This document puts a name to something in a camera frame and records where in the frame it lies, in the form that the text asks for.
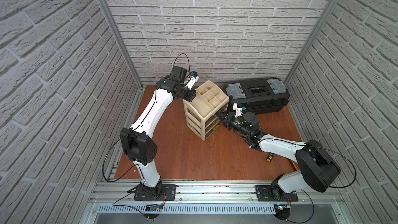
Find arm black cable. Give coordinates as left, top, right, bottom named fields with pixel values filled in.
left=102, top=130, right=137, bottom=183
left=320, top=147, right=357, bottom=189

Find yellow black screwdriver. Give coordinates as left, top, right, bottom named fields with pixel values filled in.
left=266, top=152, right=275, bottom=162

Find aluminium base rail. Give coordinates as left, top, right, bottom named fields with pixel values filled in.
left=84, top=180, right=347, bottom=220

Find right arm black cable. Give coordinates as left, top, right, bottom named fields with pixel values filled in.
left=320, top=147, right=357, bottom=189

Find black plastic toolbox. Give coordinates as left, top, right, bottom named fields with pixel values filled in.
left=223, top=78, right=290, bottom=115

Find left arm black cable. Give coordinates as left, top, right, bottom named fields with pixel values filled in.
left=102, top=130, right=137, bottom=183

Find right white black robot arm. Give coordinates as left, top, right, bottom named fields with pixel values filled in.
left=216, top=112, right=341, bottom=201

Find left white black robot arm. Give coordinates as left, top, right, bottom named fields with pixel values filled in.
left=120, top=66, right=199, bottom=201

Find beige drawer organizer cabinet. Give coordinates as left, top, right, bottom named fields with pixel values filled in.
left=183, top=80, right=229, bottom=141

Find orange handled pliers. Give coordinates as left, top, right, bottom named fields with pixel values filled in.
left=290, top=160, right=300, bottom=171

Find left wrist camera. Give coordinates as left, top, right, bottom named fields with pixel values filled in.
left=184, top=71, right=199, bottom=90

